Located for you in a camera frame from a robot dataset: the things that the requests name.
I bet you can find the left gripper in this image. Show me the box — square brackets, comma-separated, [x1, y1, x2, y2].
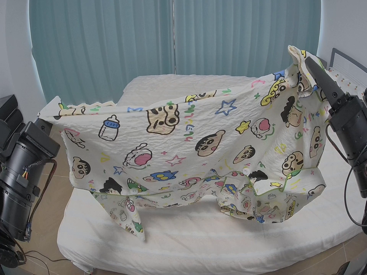
[0, 121, 61, 193]

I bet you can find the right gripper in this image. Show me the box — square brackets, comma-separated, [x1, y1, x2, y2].
[305, 57, 367, 161]

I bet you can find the white printed pyjama top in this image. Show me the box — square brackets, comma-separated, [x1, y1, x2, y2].
[39, 45, 329, 243]

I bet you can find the white printed pillow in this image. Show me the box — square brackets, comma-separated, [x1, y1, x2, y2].
[325, 67, 367, 97]

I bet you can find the dark grey chest of drawers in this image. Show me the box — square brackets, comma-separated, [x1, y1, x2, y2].
[0, 94, 23, 152]

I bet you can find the blue-green curtain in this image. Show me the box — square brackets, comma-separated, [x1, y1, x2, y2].
[29, 0, 322, 108]

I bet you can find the bed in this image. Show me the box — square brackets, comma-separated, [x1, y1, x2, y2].
[37, 48, 367, 275]

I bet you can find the black cable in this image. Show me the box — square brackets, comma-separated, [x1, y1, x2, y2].
[345, 165, 367, 227]
[28, 159, 58, 241]

